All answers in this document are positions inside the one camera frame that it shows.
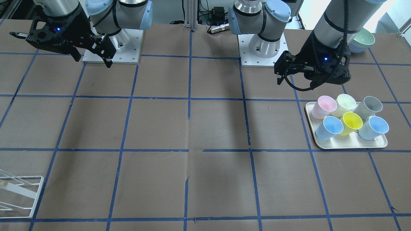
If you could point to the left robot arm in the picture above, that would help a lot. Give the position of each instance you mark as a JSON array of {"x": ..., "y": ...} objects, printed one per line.
[{"x": 341, "y": 21}]

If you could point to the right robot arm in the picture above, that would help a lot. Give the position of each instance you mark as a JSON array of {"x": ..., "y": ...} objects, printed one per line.
[{"x": 106, "y": 31}]

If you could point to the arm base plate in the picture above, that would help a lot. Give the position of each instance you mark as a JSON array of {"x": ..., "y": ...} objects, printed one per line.
[
  {"x": 247, "y": 61},
  {"x": 128, "y": 43}
]

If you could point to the white wire cup rack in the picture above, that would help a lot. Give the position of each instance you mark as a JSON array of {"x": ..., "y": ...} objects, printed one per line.
[{"x": 19, "y": 195}]

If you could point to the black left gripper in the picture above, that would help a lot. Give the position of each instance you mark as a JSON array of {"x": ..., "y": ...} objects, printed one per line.
[{"x": 309, "y": 55}]

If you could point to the pale cream plastic cup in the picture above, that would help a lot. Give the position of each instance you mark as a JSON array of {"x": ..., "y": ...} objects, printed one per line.
[{"x": 345, "y": 103}]

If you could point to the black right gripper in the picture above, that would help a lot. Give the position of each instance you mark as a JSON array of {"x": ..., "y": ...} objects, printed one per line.
[{"x": 79, "y": 31}]

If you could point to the green and blue stacked bowls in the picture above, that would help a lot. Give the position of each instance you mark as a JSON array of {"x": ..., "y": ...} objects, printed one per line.
[{"x": 363, "y": 40}]

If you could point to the yellow plastic cup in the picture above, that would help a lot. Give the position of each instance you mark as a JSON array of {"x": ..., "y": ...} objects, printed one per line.
[{"x": 351, "y": 122}]

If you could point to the cream plastic tray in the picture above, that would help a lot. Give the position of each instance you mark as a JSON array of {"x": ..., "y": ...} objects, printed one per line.
[{"x": 351, "y": 141}]

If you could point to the light blue plastic cup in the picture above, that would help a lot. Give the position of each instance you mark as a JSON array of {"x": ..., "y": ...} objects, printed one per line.
[{"x": 373, "y": 127}]

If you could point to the pink plastic cup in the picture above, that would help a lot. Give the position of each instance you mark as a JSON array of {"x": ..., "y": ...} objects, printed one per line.
[{"x": 324, "y": 106}]

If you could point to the grey plastic cup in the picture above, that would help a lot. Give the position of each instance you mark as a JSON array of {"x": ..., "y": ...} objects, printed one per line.
[{"x": 368, "y": 107}]

